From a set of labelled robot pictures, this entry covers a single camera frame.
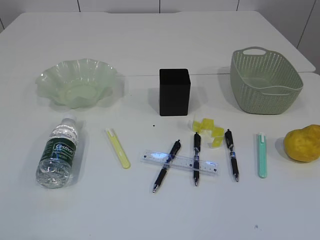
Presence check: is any yellow waste paper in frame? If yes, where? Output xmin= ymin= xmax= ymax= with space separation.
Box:
xmin=187 ymin=115 xmax=225 ymax=149

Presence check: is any yellow utility knife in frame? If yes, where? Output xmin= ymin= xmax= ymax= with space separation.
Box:
xmin=105 ymin=128 xmax=131 ymax=169

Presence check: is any black pen left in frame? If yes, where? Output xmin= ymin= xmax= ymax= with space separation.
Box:
xmin=152 ymin=139 xmax=181 ymax=193

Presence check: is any yellow pear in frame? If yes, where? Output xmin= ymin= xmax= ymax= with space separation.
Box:
xmin=283 ymin=124 xmax=320 ymax=163

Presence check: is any black square pen holder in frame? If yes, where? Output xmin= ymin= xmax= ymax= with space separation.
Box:
xmin=159 ymin=68 xmax=191 ymax=117

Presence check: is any black pen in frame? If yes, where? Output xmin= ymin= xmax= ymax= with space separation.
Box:
xmin=193 ymin=132 xmax=201 ymax=186
xmin=152 ymin=139 xmax=181 ymax=193
xmin=224 ymin=129 xmax=239 ymax=182

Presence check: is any green wavy glass plate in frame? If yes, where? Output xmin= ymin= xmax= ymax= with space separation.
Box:
xmin=35 ymin=58 xmax=117 ymax=109

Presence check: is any clear plastic ruler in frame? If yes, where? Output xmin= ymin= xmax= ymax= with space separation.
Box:
xmin=141 ymin=150 xmax=219 ymax=176

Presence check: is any clear water bottle green label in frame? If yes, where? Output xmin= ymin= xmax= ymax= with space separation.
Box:
xmin=35 ymin=114 xmax=79 ymax=189

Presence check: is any black pen middle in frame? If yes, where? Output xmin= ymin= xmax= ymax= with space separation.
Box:
xmin=193 ymin=132 xmax=201 ymax=186

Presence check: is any green woven plastic basket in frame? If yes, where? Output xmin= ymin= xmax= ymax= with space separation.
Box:
xmin=230 ymin=46 xmax=304 ymax=115

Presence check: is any black pen right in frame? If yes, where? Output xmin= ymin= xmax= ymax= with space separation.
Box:
xmin=224 ymin=129 xmax=239 ymax=182

